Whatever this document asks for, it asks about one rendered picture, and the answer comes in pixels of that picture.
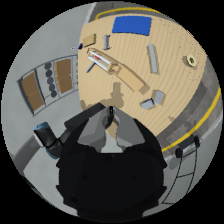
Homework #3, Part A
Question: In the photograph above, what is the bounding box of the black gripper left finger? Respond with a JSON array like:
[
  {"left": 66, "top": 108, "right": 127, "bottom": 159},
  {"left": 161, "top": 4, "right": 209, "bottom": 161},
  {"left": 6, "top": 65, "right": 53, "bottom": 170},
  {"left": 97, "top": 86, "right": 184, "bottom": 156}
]
[{"left": 56, "top": 106, "right": 112, "bottom": 169}]

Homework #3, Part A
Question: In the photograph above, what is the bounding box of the beige roll of tape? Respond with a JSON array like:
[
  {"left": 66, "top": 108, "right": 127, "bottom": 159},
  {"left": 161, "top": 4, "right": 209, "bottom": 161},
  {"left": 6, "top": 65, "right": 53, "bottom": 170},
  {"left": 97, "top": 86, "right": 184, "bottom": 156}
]
[{"left": 186, "top": 55, "right": 196, "bottom": 67}]

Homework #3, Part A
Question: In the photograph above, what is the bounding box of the light brown wooden board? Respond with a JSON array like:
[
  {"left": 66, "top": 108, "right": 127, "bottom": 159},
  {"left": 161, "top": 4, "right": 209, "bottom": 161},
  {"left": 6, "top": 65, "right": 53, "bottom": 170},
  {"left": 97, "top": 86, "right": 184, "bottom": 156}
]
[{"left": 83, "top": 33, "right": 96, "bottom": 47}]

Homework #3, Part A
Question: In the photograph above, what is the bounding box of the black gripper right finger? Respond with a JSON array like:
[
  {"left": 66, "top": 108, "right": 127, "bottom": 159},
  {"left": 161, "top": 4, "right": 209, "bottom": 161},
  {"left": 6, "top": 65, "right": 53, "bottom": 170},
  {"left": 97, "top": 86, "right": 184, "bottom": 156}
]
[{"left": 111, "top": 106, "right": 167, "bottom": 169}]

